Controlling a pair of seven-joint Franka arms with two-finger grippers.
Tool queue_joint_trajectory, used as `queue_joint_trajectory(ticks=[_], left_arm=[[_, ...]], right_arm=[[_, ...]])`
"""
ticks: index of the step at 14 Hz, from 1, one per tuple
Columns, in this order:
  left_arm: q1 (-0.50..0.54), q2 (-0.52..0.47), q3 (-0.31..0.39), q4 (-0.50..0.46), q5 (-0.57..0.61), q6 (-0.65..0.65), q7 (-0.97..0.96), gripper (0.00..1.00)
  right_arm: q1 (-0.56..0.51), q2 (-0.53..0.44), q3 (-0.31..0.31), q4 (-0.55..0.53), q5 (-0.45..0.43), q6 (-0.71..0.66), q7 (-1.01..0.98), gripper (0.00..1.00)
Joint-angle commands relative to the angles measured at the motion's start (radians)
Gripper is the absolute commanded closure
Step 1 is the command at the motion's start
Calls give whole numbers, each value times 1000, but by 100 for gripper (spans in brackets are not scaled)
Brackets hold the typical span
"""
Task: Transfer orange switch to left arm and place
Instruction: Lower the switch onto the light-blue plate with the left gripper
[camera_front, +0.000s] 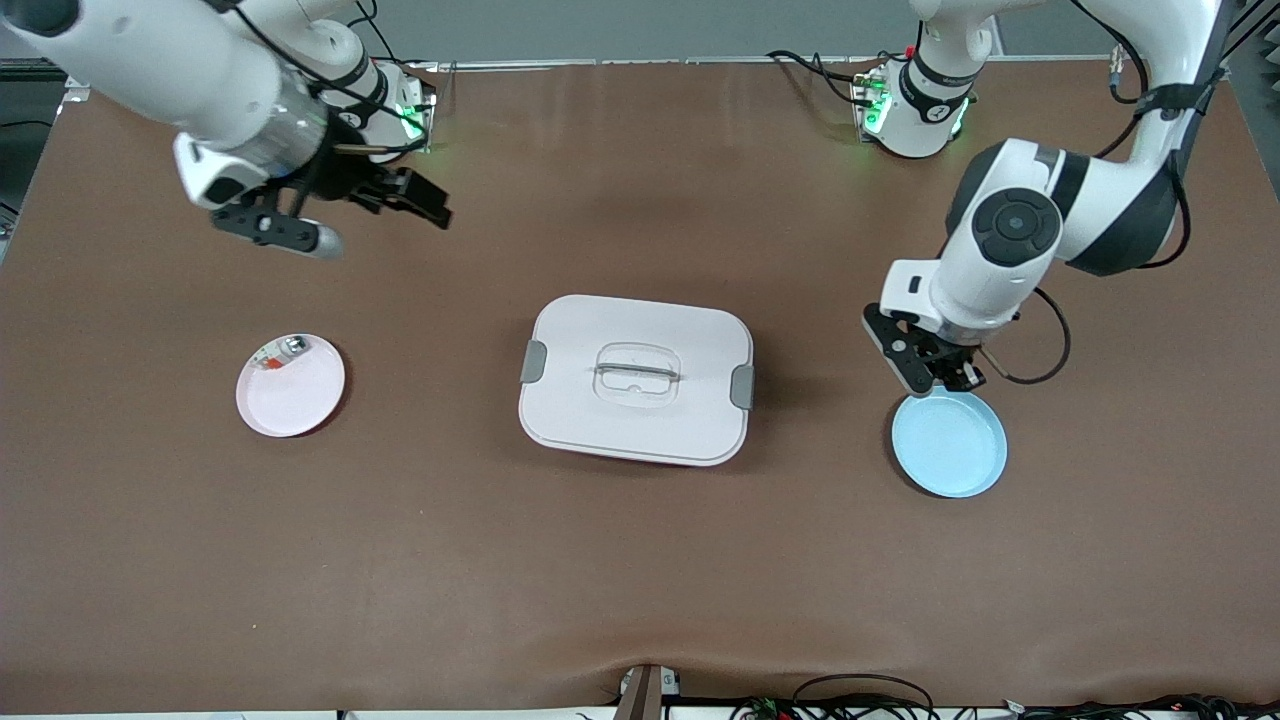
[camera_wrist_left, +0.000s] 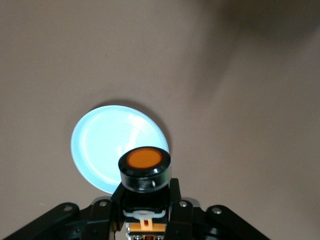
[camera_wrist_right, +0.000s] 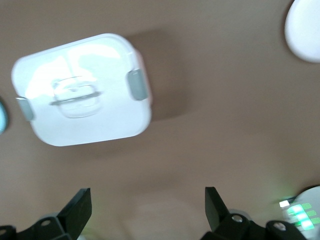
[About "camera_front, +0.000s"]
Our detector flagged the white lidded storage box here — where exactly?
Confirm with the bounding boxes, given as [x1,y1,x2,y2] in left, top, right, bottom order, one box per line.
[518,294,756,468]

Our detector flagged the light blue round plate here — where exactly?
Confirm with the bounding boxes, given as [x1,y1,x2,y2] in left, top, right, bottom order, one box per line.
[891,388,1009,499]

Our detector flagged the pink round plate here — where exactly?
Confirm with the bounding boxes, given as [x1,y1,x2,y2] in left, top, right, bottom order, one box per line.
[236,333,347,439]

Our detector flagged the brown table cover sheet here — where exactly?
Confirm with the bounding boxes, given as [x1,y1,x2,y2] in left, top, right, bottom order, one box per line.
[0,58,1280,713]

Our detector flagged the black arm base cable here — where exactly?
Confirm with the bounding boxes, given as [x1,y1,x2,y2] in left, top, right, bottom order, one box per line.
[765,48,883,107]
[348,0,441,73]

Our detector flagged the aluminium table edge rail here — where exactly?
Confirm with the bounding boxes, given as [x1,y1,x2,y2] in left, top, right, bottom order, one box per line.
[380,55,1216,79]

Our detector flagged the black looped cable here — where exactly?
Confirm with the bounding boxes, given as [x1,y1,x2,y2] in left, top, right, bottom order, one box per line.
[792,673,937,720]

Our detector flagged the black cable bundle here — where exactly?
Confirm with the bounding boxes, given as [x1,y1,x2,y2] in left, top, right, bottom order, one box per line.
[1000,693,1280,720]

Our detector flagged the dark camera mount post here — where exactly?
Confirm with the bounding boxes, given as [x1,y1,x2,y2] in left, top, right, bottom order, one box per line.
[613,664,683,720]

